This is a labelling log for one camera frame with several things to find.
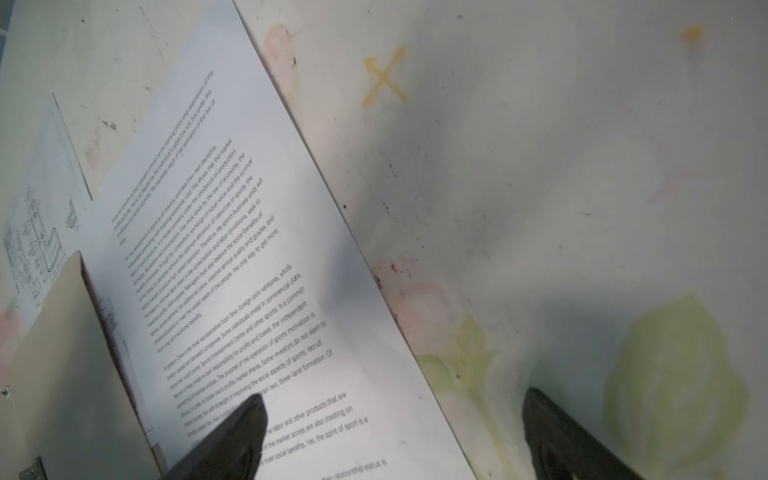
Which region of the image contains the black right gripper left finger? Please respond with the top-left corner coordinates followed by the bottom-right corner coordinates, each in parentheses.
top-left (162, 394), bottom-right (268, 480)

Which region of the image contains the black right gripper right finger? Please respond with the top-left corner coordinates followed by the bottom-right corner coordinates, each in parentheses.
top-left (522, 388), bottom-right (641, 480)

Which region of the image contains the white printed text sheet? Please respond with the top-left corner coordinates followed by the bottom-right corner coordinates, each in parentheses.
top-left (83, 1), bottom-right (473, 479)

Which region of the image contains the white technical drawing sheet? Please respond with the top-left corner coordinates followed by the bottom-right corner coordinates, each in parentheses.
top-left (2, 98), bottom-right (92, 334)

